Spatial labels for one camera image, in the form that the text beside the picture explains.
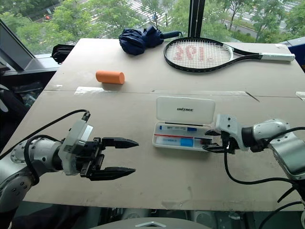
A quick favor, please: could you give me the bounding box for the black left arm loop cable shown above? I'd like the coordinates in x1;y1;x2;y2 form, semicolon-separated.
23;135;61;186

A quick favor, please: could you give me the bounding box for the black white tennis racket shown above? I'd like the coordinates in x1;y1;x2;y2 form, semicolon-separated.
163;36;296;73

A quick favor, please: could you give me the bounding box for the white Unitree pencil case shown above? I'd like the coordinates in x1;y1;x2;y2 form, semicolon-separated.
152;95;216;154

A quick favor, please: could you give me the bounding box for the orange foam cylinder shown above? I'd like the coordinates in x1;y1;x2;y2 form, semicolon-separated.
95;70;125;85

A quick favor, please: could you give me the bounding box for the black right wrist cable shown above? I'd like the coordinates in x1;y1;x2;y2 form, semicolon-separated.
223;137;305;186

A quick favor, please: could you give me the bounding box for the black window frame post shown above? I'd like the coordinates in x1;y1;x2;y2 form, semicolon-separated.
188;0;205;39

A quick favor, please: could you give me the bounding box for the white marker with blue cap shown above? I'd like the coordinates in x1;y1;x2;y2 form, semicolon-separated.
159;125;198;133

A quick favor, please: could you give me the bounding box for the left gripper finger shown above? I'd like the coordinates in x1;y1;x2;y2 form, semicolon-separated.
102;137;140;150
87;167;136;181

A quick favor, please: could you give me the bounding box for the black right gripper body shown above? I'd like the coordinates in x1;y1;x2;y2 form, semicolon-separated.
220;131;237;155

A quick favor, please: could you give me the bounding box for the navy folded umbrella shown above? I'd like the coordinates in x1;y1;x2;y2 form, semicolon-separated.
118;26;180;56

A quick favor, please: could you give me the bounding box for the grey rounded robot body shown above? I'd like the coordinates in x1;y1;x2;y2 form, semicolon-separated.
89;216;213;229

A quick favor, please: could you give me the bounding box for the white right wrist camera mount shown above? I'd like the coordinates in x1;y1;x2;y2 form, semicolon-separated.
215;114;251;152

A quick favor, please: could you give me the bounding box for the dark backpack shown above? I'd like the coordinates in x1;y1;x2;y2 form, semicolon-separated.
0;81;45;153

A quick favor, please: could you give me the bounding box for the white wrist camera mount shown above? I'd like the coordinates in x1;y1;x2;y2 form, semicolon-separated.
215;114;251;152
58;118;94;177

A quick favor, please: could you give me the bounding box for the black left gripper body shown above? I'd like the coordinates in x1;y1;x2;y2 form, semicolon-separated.
75;137;106;180

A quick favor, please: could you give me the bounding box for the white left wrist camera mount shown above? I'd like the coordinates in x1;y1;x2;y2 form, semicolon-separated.
58;118;94;177

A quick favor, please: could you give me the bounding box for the blue box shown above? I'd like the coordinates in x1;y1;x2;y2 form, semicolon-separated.
278;36;305;70

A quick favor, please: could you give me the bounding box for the thin red pen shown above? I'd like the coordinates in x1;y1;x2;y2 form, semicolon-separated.
154;134;206;139

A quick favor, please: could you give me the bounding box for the grey slanted window frame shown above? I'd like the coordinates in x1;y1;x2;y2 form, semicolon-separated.
0;19;61;77

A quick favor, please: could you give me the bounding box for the black bag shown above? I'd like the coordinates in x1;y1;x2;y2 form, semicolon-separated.
51;43;77;64

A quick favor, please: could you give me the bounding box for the black right arm hanging cable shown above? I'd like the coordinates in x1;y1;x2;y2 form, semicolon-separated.
258;186;305;229

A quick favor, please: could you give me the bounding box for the white eraser with blue sleeve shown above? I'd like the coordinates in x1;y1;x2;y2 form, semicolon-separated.
156;137;194;147

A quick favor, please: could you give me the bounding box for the white tape patch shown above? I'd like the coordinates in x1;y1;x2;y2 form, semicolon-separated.
74;86;105;95

